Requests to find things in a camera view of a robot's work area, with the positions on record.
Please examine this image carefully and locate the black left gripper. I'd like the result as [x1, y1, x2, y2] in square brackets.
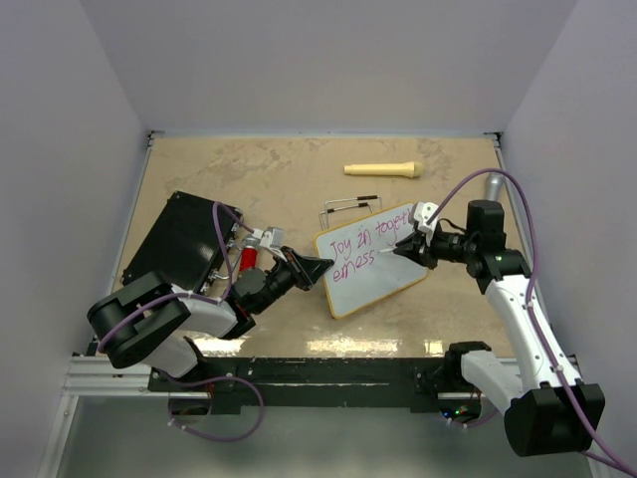
[253, 246, 333, 315]

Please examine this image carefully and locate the yellow framed whiteboard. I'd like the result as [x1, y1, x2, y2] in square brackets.
[314, 202, 427, 320]

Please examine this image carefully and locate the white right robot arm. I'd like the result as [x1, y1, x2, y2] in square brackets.
[392, 200, 605, 457]

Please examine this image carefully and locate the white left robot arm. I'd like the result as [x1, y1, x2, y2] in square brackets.
[87, 246, 334, 390]

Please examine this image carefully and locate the red toy microphone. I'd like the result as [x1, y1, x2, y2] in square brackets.
[239, 236, 260, 274]

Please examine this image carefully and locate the cream toy microphone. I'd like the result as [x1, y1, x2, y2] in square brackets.
[343, 161, 424, 178]

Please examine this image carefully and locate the silver toy microphone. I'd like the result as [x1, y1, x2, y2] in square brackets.
[485, 172, 506, 202]

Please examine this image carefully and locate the black hard case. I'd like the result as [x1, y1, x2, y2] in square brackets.
[122, 191, 223, 294]

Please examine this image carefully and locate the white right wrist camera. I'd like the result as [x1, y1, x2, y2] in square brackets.
[408, 202, 439, 242]

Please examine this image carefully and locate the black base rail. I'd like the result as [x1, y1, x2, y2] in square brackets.
[147, 356, 499, 415]

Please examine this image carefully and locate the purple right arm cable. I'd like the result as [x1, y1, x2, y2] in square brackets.
[427, 167, 637, 474]

